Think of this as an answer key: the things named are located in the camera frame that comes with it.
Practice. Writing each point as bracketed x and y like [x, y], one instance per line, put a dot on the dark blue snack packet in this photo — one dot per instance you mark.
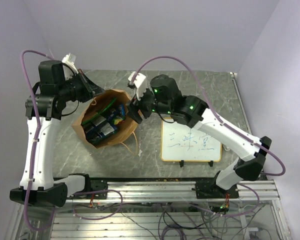
[98, 130]
[117, 114]

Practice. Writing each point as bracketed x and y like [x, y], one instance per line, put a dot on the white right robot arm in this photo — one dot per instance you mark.
[161, 96]

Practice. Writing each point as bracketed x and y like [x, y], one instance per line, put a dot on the aluminium mounting rail frame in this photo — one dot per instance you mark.
[156, 209]

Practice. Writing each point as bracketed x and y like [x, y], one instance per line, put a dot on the brown paper bag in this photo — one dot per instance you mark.
[124, 130]

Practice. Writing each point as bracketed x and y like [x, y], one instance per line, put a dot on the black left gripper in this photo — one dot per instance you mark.
[91, 89]

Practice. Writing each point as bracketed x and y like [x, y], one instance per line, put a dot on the green Chiuba chips bag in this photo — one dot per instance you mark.
[96, 109]

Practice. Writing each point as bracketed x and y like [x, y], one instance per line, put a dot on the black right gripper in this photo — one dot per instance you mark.
[133, 107]

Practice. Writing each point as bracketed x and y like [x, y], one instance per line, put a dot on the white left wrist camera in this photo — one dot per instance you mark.
[69, 59]

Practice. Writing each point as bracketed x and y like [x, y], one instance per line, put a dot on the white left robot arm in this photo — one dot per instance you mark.
[59, 82]

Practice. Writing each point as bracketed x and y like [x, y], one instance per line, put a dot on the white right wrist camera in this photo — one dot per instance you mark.
[140, 84]

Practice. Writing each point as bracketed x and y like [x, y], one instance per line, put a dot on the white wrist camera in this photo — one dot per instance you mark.
[140, 84]
[69, 59]

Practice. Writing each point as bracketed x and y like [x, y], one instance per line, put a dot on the white dry-erase board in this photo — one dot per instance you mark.
[181, 143]

